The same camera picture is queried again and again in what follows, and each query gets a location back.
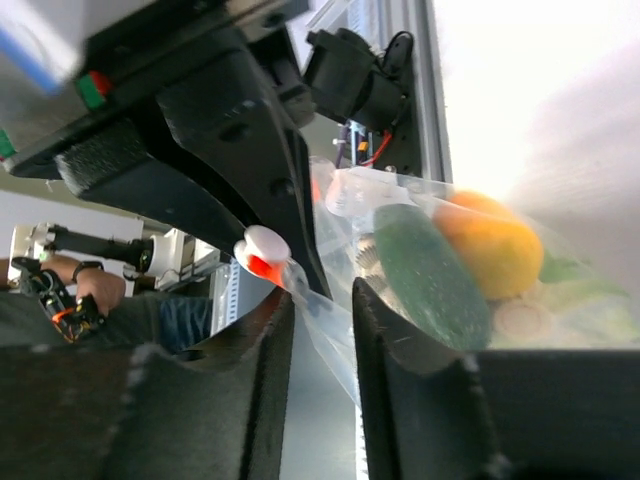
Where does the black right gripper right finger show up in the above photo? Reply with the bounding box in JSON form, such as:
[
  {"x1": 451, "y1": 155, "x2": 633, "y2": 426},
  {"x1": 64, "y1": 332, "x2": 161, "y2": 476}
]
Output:
[{"x1": 352, "y1": 280, "x2": 639, "y2": 479}]

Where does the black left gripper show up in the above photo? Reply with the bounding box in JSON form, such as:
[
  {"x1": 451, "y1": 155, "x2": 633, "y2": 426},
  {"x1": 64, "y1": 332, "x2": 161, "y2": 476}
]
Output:
[{"x1": 1, "y1": 1, "x2": 329, "y2": 294}]

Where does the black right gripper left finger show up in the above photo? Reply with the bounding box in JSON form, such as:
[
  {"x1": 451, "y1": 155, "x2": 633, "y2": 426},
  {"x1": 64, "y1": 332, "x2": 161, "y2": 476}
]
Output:
[{"x1": 1, "y1": 289, "x2": 295, "y2": 479}]

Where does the green cucumber toy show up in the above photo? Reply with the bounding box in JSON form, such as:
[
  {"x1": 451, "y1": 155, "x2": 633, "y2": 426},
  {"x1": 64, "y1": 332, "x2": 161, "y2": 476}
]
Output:
[{"x1": 373, "y1": 204, "x2": 491, "y2": 350}]

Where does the clear zip bag orange zipper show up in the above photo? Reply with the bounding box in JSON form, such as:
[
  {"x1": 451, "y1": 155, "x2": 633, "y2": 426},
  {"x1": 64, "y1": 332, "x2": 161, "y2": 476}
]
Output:
[{"x1": 234, "y1": 157, "x2": 639, "y2": 401}]

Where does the grey fish toy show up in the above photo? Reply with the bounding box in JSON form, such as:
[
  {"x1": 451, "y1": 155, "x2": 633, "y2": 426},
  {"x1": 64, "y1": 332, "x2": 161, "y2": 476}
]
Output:
[{"x1": 355, "y1": 234, "x2": 388, "y2": 293}]

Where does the white green cabbage toy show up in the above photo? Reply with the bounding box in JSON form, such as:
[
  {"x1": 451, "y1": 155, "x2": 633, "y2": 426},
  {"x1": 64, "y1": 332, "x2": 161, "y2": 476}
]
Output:
[{"x1": 490, "y1": 252, "x2": 639, "y2": 349}]

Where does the yellow orange pepper toy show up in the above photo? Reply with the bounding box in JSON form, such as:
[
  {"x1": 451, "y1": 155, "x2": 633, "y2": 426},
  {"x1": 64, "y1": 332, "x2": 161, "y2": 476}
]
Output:
[{"x1": 432, "y1": 191, "x2": 544, "y2": 300}]

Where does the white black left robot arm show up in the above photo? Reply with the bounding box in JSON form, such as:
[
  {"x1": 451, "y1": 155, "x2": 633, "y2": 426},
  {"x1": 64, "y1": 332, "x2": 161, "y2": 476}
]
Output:
[{"x1": 1, "y1": 1, "x2": 411, "y2": 293}]

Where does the operator hand with watch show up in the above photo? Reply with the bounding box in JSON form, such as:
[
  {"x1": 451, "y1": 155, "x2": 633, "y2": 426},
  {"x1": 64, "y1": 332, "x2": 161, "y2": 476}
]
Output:
[{"x1": 42, "y1": 255, "x2": 126, "y2": 317}]

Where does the operator dark clothed body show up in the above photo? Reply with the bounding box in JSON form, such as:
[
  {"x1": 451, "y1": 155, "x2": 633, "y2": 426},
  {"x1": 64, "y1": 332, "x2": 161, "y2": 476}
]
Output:
[{"x1": 1, "y1": 292, "x2": 213, "y2": 355}]

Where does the white slotted cable duct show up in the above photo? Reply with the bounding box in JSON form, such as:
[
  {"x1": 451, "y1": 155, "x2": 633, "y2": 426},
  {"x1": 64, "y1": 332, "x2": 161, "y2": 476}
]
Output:
[{"x1": 210, "y1": 262, "x2": 369, "y2": 480}]

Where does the black orange teleoperation handle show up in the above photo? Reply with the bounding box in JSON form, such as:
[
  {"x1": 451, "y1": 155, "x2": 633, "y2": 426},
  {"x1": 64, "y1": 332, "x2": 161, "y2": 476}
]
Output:
[{"x1": 10, "y1": 257, "x2": 105, "y2": 343}]

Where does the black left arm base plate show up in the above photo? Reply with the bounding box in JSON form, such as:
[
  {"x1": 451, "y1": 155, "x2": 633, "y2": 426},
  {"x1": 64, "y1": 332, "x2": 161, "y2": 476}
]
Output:
[{"x1": 371, "y1": 30, "x2": 423, "y2": 177}]

